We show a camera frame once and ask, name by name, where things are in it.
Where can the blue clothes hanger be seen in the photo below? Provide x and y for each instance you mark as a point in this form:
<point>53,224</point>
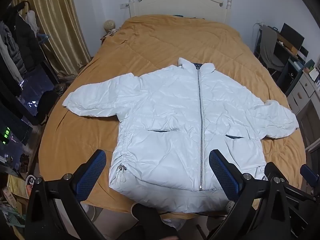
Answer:
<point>43,38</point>

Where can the cream wooden headboard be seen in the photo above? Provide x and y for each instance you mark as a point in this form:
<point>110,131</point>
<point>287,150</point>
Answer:
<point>180,2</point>

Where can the white puffer jacket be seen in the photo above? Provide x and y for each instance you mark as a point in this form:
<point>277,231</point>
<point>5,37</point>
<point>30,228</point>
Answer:
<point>162,105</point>

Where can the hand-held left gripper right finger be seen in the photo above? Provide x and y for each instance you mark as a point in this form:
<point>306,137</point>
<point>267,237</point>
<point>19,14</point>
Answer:
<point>222,175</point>

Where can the grey office chair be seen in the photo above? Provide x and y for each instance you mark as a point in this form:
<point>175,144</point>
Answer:
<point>271,47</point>

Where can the white perforated ball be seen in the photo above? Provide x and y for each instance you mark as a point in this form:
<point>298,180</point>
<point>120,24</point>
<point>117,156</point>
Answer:
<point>230,206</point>

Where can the grey drawer cabinet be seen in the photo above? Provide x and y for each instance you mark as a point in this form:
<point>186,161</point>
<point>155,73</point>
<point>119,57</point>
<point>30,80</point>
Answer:
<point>302,90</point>

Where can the golden curtain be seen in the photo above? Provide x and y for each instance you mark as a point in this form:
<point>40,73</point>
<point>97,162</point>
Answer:
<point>55,17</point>

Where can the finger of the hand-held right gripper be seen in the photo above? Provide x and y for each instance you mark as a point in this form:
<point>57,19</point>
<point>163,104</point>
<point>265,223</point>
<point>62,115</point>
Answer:
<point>308,176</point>
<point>270,170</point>

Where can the black monitor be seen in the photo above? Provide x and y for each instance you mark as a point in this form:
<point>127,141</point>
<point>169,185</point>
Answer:
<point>292,36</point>

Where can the grey hanging garment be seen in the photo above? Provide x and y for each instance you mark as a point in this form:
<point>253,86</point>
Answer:
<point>8,52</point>

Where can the black hanging coat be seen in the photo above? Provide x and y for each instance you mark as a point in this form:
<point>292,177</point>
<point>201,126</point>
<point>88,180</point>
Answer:
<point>27,42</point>

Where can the person's dark slippered foot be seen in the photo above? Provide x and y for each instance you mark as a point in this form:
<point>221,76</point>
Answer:
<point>150,220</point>

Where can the white wall power strip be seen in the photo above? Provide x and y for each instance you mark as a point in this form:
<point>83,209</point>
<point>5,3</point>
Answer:
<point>124,6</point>

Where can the orange quilted blanket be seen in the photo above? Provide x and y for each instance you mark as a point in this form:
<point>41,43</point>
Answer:
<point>175,37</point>

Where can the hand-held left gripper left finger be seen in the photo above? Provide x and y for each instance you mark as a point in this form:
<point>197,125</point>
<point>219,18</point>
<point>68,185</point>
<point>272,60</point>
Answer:
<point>93,171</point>

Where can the round printed plate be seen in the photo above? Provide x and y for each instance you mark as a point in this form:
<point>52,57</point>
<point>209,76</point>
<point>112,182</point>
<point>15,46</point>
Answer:
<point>31,180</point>

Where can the green lit display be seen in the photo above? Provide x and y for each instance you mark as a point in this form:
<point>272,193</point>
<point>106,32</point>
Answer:
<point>6,137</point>

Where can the white hanging cloth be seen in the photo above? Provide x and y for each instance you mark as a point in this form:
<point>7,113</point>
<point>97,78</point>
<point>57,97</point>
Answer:
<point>31,20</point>

